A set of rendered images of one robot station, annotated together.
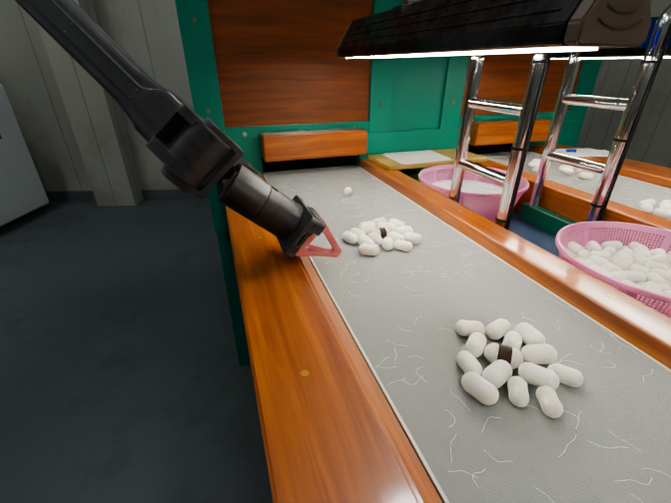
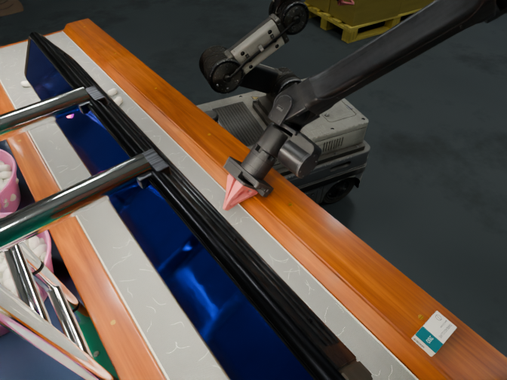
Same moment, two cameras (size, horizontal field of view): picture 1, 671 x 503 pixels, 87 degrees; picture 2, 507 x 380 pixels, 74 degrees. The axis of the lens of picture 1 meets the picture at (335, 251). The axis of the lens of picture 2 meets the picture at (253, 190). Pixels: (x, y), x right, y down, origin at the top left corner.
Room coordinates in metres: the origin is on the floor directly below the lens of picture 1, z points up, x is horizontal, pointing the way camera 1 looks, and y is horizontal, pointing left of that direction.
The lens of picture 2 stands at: (0.95, -0.10, 1.32)
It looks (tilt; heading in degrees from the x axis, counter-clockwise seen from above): 48 degrees down; 161
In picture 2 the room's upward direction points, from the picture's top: 2 degrees counter-clockwise
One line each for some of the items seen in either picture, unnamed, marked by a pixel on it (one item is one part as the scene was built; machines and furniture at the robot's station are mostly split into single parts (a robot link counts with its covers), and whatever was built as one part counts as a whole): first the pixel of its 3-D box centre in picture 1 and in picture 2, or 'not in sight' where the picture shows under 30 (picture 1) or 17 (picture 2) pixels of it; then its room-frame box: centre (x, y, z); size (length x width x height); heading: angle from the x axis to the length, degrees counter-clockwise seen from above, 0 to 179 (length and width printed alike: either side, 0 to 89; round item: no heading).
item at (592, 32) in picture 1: (424, 27); (125, 153); (0.64, -0.14, 1.08); 0.62 x 0.08 x 0.07; 18
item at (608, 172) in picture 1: (613, 132); not in sight; (0.79, -0.59, 0.90); 0.20 x 0.19 x 0.45; 18
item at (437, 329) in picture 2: not in sight; (434, 332); (0.87, 0.22, 0.77); 0.06 x 0.04 x 0.02; 108
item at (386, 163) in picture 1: (426, 158); not in sight; (1.10, -0.28, 0.77); 0.33 x 0.15 x 0.01; 108
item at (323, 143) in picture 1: (315, 143); not in sight; (1.04, 0.06, 0.83); 0.30 x 0.06 x 0.07; 108
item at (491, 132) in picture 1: (508, 131); not in sight; (1.25, -0.59, 0.83); 0.30 x 0.06 x 0.07; 108
